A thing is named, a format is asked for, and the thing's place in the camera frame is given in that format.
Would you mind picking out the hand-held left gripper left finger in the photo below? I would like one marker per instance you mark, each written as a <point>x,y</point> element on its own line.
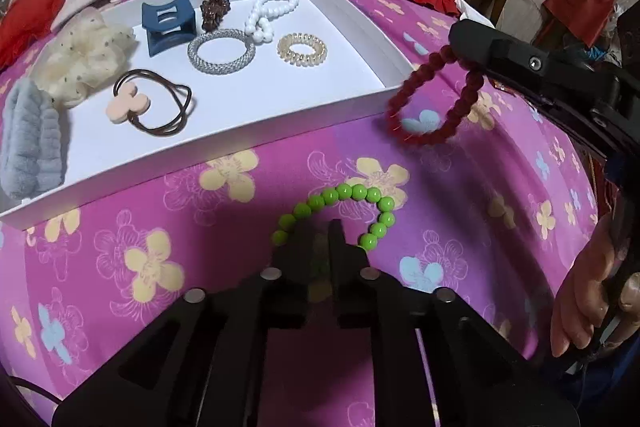
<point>310,252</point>

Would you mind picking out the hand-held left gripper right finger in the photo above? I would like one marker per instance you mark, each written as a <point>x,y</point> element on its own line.
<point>342,252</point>

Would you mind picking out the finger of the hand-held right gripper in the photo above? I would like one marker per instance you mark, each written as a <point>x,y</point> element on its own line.
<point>480,44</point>

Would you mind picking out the white cardboard box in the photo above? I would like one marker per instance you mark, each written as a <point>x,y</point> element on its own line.
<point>280,92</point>

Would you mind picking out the blue hair claw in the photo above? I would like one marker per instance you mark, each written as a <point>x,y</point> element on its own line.
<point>167,27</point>

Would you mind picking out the grey fluffy hair clip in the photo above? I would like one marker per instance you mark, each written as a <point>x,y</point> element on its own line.
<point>30,142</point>

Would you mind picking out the cream lace scrunchie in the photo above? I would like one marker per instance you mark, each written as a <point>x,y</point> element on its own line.
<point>80,52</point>

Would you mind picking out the person's right forearm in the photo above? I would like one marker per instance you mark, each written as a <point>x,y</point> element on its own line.
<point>615,382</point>

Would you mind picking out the person's right hand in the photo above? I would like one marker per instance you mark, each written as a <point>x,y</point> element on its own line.
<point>580,287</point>

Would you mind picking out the white paper sheet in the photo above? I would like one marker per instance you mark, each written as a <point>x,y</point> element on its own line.
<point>472,12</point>

